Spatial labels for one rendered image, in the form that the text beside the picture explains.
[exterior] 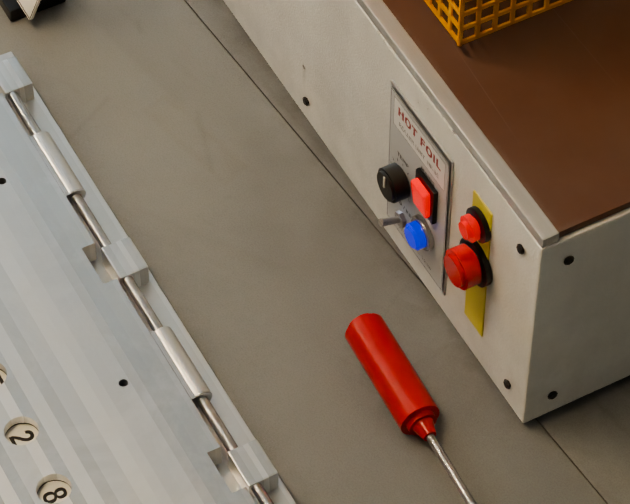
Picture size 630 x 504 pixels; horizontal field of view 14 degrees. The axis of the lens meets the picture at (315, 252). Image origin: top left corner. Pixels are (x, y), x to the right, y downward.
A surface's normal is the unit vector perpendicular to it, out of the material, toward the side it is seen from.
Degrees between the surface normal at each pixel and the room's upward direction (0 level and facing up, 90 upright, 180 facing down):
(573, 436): 0
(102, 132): 0
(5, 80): 0
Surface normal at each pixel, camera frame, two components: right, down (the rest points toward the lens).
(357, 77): -0.88, 0.37
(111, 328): 0.00, -0.62
